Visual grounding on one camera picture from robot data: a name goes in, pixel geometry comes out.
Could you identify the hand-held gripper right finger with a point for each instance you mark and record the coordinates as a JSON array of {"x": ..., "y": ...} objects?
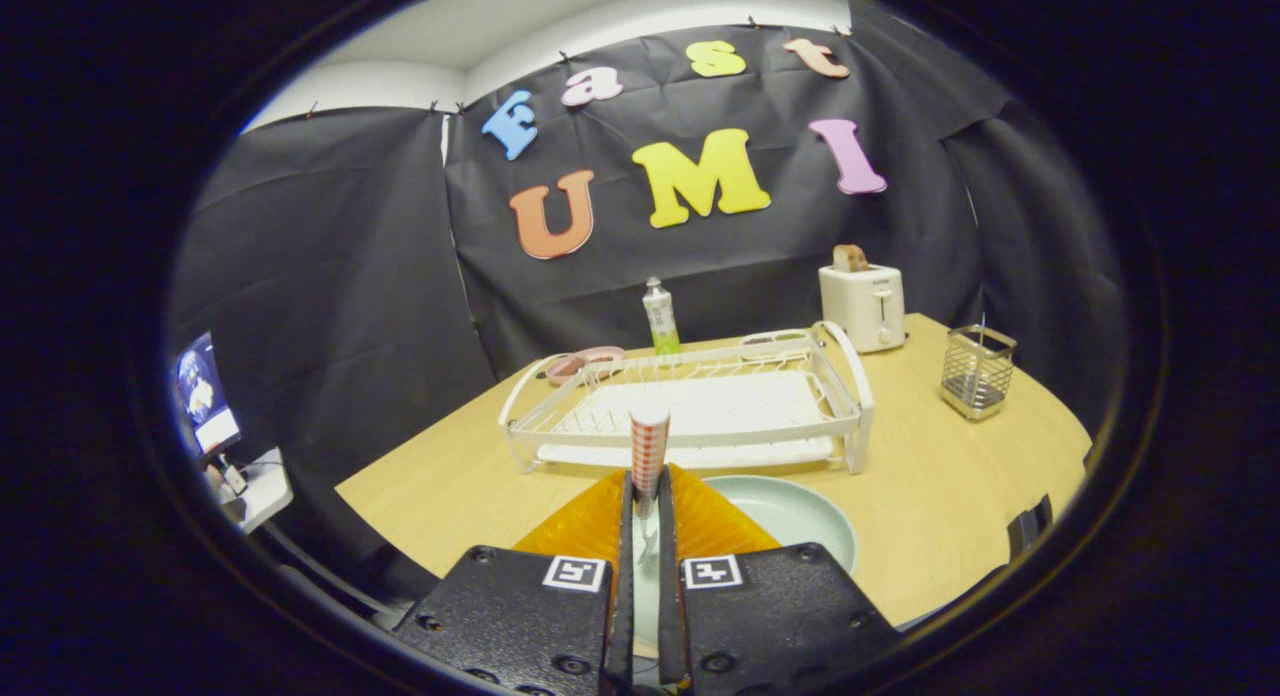
[{"x": 770, "y": 616}]

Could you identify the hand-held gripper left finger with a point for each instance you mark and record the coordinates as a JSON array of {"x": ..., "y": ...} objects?
[{"x": 520, "y": 616}]

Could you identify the pale green plate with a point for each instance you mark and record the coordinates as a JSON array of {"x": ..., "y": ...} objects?
[{"x": 790, "y": 516}]

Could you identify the pink divided dish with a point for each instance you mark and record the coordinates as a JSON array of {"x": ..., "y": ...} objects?
[{"x": 600, "y": 354}]

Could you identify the white drain tray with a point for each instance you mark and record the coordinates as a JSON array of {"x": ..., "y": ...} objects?
[{"x": 700, "y": 401}]

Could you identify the white divided food tray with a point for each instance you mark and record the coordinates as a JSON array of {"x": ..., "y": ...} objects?
[{"x": 770, "y": 348}]

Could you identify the white side table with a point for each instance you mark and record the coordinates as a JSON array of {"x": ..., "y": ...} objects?
[{"x": 265, "y": 491}]

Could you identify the clear bottle with green liquid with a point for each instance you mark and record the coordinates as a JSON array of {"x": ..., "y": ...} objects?
[{"x": 660, "y": 316}]

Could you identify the white toaster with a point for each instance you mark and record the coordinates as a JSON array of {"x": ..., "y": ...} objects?
[{"x": 860, "y": 306}]

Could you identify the brown bread slice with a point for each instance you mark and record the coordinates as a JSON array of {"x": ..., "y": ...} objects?
[{"x": 850, "y": 259}]

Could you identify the black backdrop cloth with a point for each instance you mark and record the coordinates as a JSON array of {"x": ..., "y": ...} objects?
[{"x": 350, "y": 276}]

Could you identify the computer monitor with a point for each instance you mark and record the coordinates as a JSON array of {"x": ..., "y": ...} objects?
[{"x": 205, "y": 396}]

